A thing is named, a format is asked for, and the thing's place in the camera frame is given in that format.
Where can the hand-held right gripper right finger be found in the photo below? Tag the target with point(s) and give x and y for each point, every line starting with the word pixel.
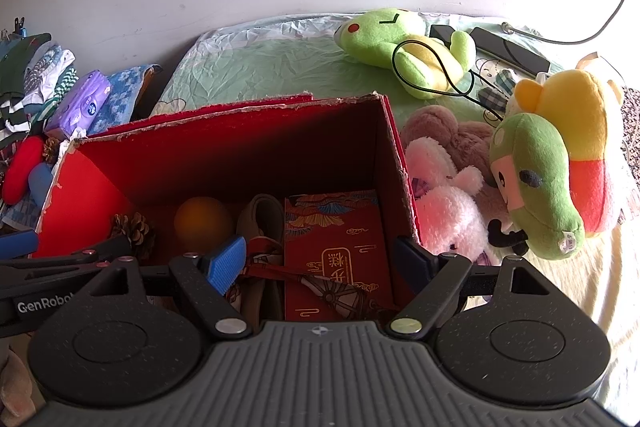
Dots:
pixel 415 262

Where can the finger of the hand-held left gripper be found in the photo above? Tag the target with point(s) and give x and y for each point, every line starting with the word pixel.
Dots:
pixel 75 258
pixel 20 243

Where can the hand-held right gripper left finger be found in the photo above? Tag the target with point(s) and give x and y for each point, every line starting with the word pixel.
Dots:
pixel 227 264

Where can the orange bottle gourd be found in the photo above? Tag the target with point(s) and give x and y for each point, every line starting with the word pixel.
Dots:
pixel 202 219

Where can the clear packing tape roll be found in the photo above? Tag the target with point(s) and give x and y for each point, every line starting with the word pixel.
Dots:
pixel 262 212

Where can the brown pine cone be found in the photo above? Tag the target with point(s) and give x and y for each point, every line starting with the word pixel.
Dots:
pixel 51 149
pixel 135 229

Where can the small red patterned box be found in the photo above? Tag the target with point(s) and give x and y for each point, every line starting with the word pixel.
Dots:
pixel 340 237

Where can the red cardboard box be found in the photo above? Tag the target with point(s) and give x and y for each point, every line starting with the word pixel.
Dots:
pixel 225 167

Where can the blue white patterned cloth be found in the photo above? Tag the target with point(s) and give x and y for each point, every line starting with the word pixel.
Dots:
pixel 20 214

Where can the blue plush pillow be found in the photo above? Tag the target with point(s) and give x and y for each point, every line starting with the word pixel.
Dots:
pixel 42 182

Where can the pink plush toy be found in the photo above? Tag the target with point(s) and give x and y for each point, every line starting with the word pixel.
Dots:
pixel 445 202

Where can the red plush pillow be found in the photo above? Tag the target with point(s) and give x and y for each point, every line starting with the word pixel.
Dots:
pixel 22 172

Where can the brown plush toy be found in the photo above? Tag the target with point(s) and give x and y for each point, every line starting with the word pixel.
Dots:
pixel 460 132

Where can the purple tissue pack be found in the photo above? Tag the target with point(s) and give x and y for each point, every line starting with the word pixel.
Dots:
pixel 80 104

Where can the green yellow dragon plush toy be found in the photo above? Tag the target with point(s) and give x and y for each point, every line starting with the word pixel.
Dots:
pixel 545 167

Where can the blue patterned towel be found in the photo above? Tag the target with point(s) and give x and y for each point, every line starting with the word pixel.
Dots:
pixel 122 99

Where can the stack of folded clothes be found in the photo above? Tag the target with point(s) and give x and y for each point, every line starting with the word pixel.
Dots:
pixel 30 77

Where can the cream blanket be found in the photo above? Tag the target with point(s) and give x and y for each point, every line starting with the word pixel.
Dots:
pixel 590 297

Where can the plaid cloth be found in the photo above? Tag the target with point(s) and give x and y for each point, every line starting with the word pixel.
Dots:
pixel 500 87

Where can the green bed sheet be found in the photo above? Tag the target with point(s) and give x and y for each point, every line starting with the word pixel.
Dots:
pixel 280 62

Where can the black clothes clips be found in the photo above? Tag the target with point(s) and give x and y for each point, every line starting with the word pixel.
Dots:
pixel 20 27

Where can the green frog plush toy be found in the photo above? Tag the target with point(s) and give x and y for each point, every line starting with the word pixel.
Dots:
pixel 390 37

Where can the black power adapter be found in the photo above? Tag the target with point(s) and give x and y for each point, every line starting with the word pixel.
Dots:
pixel 442 33

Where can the black flat power bank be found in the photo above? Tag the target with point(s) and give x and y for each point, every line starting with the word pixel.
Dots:
pixel 510 49

